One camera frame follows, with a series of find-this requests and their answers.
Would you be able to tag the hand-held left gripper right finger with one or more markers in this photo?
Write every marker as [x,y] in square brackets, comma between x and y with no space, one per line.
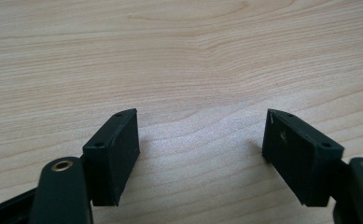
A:
[300,161]

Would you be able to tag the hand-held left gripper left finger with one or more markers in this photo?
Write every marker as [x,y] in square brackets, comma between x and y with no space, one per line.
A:
[110,161]

